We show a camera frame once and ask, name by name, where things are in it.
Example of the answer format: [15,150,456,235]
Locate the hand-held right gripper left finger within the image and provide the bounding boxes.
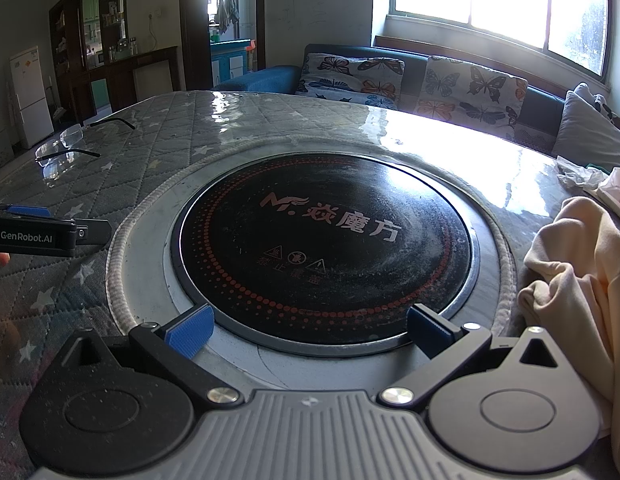
[40,304,244,408]

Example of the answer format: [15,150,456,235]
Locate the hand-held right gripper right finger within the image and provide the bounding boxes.
[377,304,576,408]

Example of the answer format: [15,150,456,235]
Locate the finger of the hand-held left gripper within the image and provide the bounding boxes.
[0,202,52,219]
[74,219,112,247]

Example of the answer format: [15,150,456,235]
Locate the cream garment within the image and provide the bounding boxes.
[517,195,620,480]

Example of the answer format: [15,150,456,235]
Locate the rimless eyeglasses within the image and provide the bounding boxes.
[34,117,136,181]

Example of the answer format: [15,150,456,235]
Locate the grey star quilted table cover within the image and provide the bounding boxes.
[0,91,571,480]

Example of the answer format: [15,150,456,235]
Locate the white refrigerator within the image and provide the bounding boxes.
[10,46,54,150]

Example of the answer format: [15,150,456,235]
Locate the round black induction cooktop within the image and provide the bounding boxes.
[171,152,480,351]

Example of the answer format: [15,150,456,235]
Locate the white framed panel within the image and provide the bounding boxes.
[134,59,171,103]

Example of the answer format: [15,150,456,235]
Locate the dark wooden cabinet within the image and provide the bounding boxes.
[48,0,183,111]

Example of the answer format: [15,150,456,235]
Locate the pink white crumpled cloth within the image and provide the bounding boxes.
[555,156,620,206]

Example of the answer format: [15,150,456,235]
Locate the blue kitchen cabinet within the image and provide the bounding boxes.
[210,39,253,86]

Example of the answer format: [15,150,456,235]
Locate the blue sofa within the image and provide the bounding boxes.
[215,44,620,161]

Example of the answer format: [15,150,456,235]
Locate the butterfly print cushion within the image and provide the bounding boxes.
[295,52,405,111]
[414,55,528,141]

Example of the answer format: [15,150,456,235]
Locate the grey white patterned pillow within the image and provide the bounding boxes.
[572,82,620,133]

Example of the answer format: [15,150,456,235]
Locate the dark wooden door frame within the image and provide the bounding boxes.
[180,0,267,92]

